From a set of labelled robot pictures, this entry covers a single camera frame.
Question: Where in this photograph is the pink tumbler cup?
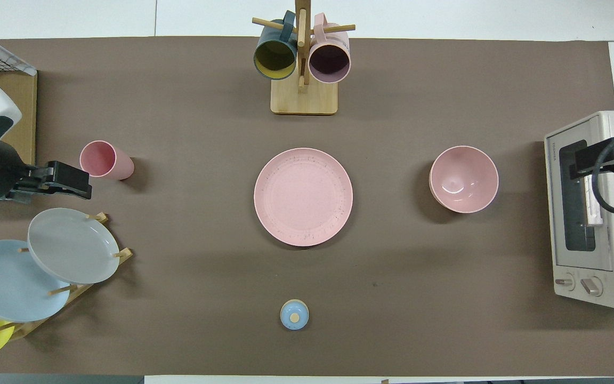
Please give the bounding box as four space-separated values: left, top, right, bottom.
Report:
79 140 135 181

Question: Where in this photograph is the pink bowl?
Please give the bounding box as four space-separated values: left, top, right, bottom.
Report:
429 146 499 214

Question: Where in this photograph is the grey plate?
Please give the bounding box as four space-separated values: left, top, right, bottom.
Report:
27 207 120 285

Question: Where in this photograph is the wooden box marble trim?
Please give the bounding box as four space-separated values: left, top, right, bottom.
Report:
0 27 39 167

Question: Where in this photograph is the wooden dish rack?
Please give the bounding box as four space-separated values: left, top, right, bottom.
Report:
0 212 133 342

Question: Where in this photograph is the light blue plate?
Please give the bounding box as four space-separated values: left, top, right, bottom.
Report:
0 239 71 323

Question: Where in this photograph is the pink speckled plate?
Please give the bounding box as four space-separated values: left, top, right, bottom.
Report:
254 148 354 247

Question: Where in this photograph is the dark teal mug yellow inside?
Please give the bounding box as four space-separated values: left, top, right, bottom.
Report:
254 11 298 81

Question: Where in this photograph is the wooden mug tree stand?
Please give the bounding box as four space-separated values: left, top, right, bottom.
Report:
252 0 356 116

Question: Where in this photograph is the brown table mat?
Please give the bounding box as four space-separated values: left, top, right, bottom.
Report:
0 36 614 377

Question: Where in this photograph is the pink mug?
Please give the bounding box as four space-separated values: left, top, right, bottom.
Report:
308 13 352 84

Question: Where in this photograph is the white oven door handle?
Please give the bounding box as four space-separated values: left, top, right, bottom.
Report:
583 175 605 228

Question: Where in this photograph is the black wire mesh panel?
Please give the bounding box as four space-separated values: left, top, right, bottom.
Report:
0 46 35 76

